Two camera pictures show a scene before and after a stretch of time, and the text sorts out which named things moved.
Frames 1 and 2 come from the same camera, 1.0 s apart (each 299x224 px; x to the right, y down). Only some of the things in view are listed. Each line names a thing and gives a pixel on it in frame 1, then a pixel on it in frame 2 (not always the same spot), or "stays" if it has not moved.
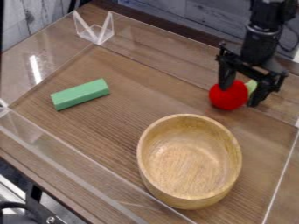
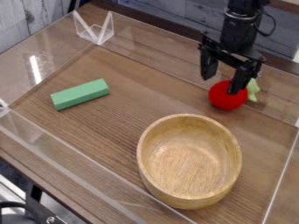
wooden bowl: x=189 y=160 stays
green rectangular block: x=78 y=94 stays
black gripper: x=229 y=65 → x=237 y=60
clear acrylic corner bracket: x=92 y=32 stays
